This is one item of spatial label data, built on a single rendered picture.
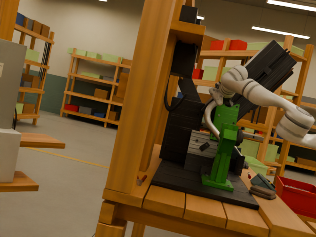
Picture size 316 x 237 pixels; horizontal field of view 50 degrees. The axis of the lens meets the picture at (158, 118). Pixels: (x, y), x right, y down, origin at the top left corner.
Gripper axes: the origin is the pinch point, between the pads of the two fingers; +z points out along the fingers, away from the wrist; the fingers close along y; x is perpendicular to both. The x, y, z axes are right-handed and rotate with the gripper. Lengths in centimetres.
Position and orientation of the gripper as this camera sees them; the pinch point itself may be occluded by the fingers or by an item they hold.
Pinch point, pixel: (222, 98)
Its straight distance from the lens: 166.1
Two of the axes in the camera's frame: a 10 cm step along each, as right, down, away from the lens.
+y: -5.0, -8.4, 2.0
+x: -8.7, 4.9, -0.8
